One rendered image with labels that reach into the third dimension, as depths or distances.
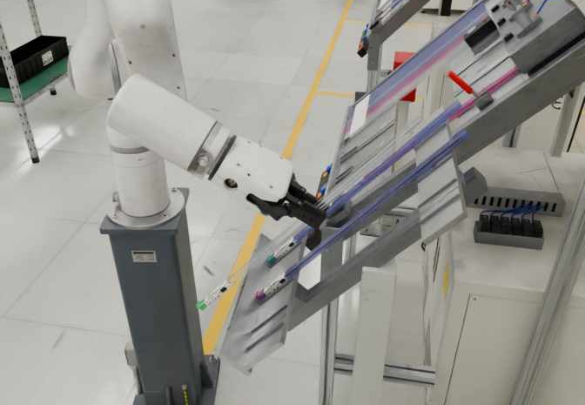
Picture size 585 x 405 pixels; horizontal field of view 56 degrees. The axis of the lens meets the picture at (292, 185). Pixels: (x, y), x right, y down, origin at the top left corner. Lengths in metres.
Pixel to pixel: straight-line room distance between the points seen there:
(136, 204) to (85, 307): 0.95
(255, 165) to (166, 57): 0.22
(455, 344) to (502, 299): 0.19
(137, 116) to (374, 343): 0.63
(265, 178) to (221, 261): 1.58
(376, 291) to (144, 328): 0.78
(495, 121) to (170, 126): 0.64
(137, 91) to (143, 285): 0.80
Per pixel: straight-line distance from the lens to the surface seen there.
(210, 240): 2.44
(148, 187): 1.33
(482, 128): 1.13
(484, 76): 1.30
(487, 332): 1.46
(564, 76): 1.12
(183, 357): 1.66
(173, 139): 0.76
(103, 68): 1.20
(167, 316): 1.55
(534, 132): 2.80
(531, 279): 1.40
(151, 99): 0.76
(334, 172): 1.47
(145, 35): 0.80
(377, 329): 1.08
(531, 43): 1.13
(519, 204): 1.61
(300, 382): 1.88
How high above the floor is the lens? 1.48
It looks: 32 degrees down
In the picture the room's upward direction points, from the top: straight up
